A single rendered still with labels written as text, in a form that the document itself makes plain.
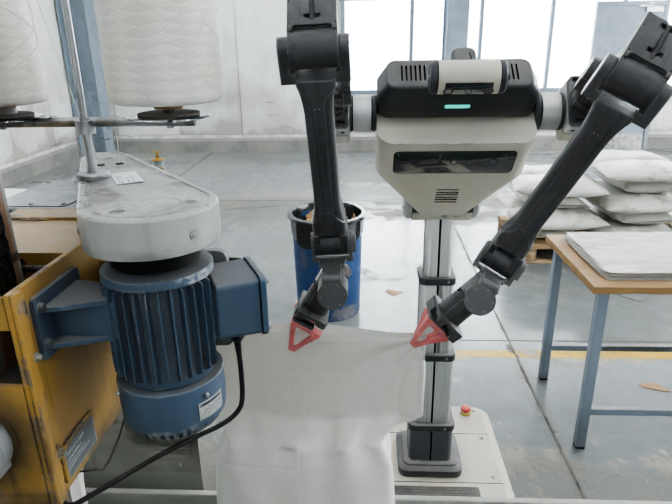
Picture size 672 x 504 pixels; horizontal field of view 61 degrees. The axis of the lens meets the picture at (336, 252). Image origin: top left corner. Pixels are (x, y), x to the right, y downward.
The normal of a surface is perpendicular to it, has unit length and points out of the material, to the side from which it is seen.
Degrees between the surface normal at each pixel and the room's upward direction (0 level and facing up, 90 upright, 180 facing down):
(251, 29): 90
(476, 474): 0
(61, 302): 0
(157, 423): 91
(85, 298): 0
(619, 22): 90
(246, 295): 90
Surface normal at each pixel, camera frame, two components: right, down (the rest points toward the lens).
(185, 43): 0.61, 0.25
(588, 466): -0.01, -0.94
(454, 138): -0.04, -0.50
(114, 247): -0.22, 0.34
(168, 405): 0.18, 0.36
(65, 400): 1.00, 0.00
